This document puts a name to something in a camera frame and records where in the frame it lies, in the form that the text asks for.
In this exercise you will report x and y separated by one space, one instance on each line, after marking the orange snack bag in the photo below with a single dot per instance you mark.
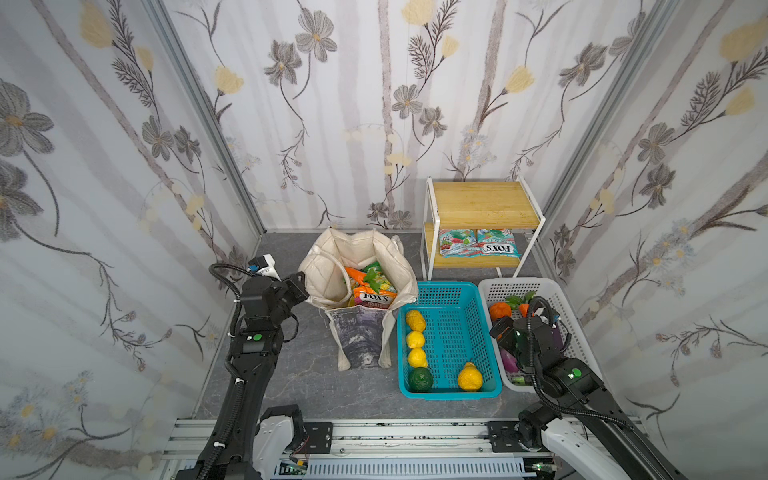
366 297

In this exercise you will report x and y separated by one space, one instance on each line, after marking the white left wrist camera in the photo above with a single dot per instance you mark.
263 265

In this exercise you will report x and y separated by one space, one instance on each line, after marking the cream canvas tote bag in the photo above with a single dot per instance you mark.
362 334

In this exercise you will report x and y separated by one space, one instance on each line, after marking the white plastic basket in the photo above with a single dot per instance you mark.
495 290

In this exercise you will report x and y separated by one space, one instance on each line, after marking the orange carrot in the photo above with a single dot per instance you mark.
358 276

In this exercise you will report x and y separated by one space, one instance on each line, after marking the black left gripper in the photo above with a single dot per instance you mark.
297 288

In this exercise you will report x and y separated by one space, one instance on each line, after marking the large yellow citrus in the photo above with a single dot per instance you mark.
470 379

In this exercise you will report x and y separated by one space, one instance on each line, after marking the Fox's candy bag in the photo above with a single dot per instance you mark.
497 242

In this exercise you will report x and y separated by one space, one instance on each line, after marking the yellow lemon top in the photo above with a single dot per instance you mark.
415 321

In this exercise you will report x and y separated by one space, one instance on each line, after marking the yellow lemon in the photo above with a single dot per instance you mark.
415 340
417 358
415 321

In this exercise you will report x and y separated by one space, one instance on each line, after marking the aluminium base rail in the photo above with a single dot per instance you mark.
477 448

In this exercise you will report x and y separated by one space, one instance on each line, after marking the orange persimmon upper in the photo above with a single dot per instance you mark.
499 311

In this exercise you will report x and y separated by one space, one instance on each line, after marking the teal plastic basket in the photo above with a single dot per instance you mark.
457 333

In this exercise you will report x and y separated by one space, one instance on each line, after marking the white wooden shelf rack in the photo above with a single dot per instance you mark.
474 205

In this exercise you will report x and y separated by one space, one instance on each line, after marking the red green candy bag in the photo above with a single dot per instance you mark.
458 243

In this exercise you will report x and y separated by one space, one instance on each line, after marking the purple onion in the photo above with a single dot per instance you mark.
509 362

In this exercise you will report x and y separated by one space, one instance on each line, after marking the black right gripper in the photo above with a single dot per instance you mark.
504 330

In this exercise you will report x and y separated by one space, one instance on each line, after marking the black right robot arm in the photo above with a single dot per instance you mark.
568 387

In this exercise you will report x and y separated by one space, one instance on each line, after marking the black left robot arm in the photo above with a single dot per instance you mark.
238 446

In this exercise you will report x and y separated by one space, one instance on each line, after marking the green snack bag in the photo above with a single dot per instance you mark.
375 278

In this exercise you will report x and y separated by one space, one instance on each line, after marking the green avocado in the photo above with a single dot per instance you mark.
420 380

